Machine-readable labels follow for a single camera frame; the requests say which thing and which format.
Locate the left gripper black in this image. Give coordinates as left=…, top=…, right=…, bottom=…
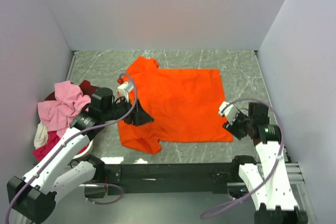
left=103, top=95, right=154, bottom=126

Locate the pink t-shirt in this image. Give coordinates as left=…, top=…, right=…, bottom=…
left=38, top=81, right=91, bottom=138

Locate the orange t-shirt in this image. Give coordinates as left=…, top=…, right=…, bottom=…
left=118, top=56, right=233, bottom=154

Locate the magenta t-shirt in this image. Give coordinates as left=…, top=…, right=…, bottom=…
left=33, top=131, right=60, bottom=162

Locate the aluminium extrusion rail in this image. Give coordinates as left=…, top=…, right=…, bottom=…
left=227, top=163, right=305, bottom=186

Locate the cream t-shirt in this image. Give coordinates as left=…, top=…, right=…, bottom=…
left=34, top=122, right=48, bottom=149

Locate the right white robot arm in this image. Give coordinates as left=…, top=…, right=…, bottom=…
left=218, top=101, right=308, bottom=223

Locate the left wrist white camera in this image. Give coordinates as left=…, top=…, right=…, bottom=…
left=117, top=81, right=134, bottom=102

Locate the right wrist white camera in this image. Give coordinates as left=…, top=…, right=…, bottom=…
left=218, top=101, right=238, bottom=124

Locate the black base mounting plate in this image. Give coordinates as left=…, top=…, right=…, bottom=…
left=98, top=161, right=243, bottom=194

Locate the wrist white camera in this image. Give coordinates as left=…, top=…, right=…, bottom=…
left=117, top=81, right=134, bottom=102
left=218, top=101, right=238, bottom=124

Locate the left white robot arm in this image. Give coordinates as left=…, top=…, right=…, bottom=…
left=6, top=88, right=154, bottom=223

